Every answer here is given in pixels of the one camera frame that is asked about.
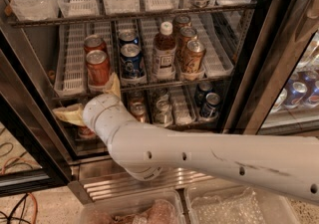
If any middle gold brown can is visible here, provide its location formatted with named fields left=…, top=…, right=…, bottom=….
left=176, top=26, right=197, bottom=62

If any blue pepsi can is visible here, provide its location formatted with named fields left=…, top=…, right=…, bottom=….
left=119, top=29, right=139, bottom=47
left=120, top=44, right=145, bottom=79

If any bottom front red can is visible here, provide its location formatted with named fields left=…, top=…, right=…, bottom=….
left=78, top=126, right=96, bottom=139

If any bottom rear silver can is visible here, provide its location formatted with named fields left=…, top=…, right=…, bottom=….
left=153, top=88, right=169, bottom=102

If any black cable on floor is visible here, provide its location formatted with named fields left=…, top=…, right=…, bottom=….
left=0, top=192, right=31, bottom=224

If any bottom front silver can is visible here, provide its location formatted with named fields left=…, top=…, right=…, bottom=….
left=154, top=100, right=172, bottom=126

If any wire shelf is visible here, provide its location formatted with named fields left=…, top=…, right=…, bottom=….
left=7, top=2, right=257, bottom=28
left=53, top=74, right=230, bottom=101

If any bottom front blue can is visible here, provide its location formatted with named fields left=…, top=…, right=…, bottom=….
left=199, top=93, right=220, bottom=118

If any fridge glass door left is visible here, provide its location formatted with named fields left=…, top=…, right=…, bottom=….
left=0, top=34, right=71, bottom=197

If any red coke can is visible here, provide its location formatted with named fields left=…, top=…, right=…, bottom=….
left=86, top=50, right=110, bottom=86
left=84, top=34, right=107, bottom=53

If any bottom rear gold can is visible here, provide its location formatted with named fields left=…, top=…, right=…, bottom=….
left=129, top=91, right=145, bottom=104

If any orange cable on floor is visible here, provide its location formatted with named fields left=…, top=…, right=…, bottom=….
left=0, top=156, right=39, bottom=224

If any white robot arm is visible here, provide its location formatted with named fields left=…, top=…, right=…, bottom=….
left=53, top=91, right=319, bottom=204

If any right clear plastic bin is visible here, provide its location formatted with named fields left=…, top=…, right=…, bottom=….
left=184, top=179, right=300, bottom=224

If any rear gold brown can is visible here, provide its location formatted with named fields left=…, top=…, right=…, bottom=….
left=172, top=15, right=191, bottom=35

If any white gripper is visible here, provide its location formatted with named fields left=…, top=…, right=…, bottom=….
left=53, top=73, right=135, bottom=144

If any steel fridge bottom grille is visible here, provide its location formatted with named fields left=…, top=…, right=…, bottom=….
left=68, top=156, right=212, bottom=204

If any left clear plastic bin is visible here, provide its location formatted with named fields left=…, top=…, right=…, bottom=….
left=76, top=189, right=186, bottom=224

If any clear plastic bin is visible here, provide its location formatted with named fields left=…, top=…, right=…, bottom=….
left=184, top=179, right=300, bottom=224
left=76, top=189, right=186, bottom=224

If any blue cans neighbouring fridge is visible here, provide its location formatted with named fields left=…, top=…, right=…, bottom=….
left=270, top=71, right=319, bottom=113

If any front blue pepsi can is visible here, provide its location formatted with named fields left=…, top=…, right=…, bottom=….
left=120, top=44, right=145, bottom=79

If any top wire shelf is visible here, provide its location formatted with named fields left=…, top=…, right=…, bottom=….
left=7, top=2, right=257, bottom=28

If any bottom rear blue can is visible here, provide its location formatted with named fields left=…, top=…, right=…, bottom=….
left=194, top=82, right=212, bottom=107

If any gold brown can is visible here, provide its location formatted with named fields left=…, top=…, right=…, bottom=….
left=176, top=26, right=197, bottom=62
left=172, top=15, right=191, bottom=35
left=181, top=40, right=206, bottom=74

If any front gold brown can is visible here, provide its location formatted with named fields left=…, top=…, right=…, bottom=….
left=181, top=40, right=206, bottom=74

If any bottom front gold can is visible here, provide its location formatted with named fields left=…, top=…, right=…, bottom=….
left=130, top=103, right=149, bottom=122

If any tea bottle white cap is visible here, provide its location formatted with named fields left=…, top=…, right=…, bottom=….
left=153, top=21, right=176, bottom=79

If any silver can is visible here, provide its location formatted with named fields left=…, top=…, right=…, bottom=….
left=154, top=100, right=172, bottom=126
left=153, top=88, right=169, bottom=102

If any middle wire shelf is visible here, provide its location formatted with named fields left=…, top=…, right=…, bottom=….
left=53, top=74, right=230, bottom=101

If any rear blue pepsi can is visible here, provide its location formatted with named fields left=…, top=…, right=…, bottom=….
left=119, top=29, right=139, bottom=47

